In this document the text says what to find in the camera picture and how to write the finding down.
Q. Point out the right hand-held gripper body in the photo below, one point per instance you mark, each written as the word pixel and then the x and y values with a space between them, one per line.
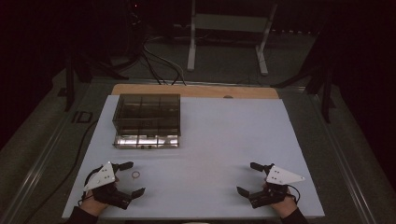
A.
pixel 281 177

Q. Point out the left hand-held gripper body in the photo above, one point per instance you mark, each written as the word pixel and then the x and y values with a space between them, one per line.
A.
pixel 104 176

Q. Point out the person's right hand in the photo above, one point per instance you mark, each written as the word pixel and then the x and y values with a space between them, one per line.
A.
pixel 285 207

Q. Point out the person's left hand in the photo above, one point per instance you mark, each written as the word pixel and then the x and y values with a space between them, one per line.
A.
pixel 90 203

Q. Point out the white board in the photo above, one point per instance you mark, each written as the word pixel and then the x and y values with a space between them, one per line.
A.
pixel 211 149

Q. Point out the dark transparent compartment box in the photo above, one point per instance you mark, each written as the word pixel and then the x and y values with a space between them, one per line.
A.
pixel 146 119

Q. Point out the black tripod stand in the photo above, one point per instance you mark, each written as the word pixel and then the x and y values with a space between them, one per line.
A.
pixel 69 90
pixel 326 99

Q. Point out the white metal stand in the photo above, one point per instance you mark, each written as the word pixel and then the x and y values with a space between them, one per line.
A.
pixel 191 46

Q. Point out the metal floor rail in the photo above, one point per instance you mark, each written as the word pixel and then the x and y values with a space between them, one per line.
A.
pixel 34 175
pixel 347 155

